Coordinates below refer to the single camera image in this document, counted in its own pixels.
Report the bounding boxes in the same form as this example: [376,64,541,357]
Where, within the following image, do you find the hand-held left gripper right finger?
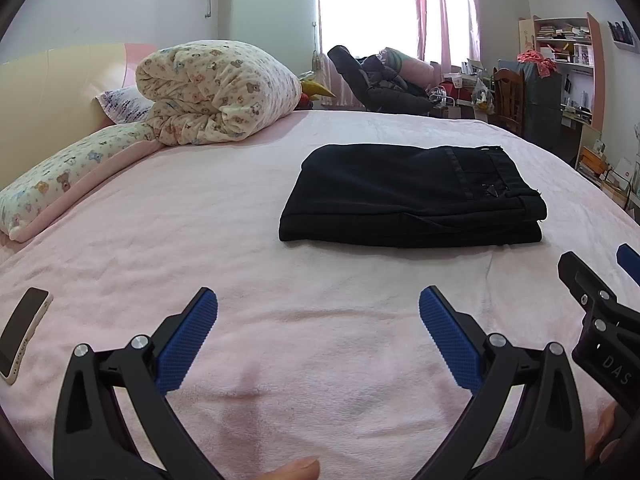
[419,285,586,480]

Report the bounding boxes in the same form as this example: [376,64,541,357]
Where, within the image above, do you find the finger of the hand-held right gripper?
[558,251,621,323]
[616,243,640,283]

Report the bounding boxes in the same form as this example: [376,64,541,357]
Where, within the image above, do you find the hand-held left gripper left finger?
[52,287,226,480]

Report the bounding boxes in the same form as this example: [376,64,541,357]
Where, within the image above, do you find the black pants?
[277,143,548,249]

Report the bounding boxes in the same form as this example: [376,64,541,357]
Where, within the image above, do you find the person's right hand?
[586,404,622,467]

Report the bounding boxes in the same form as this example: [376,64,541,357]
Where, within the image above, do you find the person's left hand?
[252,456,322,480]

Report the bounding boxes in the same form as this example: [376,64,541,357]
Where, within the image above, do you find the pink bed blanket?
[0,109,640,480]

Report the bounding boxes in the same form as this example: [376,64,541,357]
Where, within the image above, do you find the smartphone in cream case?
[0,287,54,386]

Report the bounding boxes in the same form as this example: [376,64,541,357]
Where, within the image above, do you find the grey cabinet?
[497,57,563,143]

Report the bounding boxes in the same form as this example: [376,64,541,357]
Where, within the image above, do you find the pink bookshelf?
[518,12,603,128]

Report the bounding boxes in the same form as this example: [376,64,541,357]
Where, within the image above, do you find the wooden chair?
[492,66,526,136]

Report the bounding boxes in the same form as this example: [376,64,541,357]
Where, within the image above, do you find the long bear print pillow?
[0,121,161,243]

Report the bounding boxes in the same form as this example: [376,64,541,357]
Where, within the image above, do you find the red cloth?
[517,50,557,77]

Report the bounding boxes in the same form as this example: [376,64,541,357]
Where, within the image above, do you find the cluttered desk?
[432,57,496,121]

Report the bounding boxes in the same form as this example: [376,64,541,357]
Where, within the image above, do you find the purple patterned pillow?
[94,85,156,125]

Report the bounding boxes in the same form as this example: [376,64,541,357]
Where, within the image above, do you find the dark jacket pile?
[327,45,433,113]

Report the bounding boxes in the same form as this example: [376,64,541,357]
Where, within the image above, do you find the rolled bear print quilt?
[135,40,303,147]

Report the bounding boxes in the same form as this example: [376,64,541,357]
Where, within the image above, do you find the pink plush cushion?
[380,47,441,86]

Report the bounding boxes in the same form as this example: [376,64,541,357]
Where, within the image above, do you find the yellow stuffed toy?
[298,79,337,110]

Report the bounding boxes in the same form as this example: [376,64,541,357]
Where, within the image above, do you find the cream and pink headboard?
[0,43,161,191]

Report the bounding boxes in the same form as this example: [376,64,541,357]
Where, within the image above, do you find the pink curtain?
[409,0,481,68]

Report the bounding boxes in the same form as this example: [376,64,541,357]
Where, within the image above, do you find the wall shelf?
[607,20,640,51]

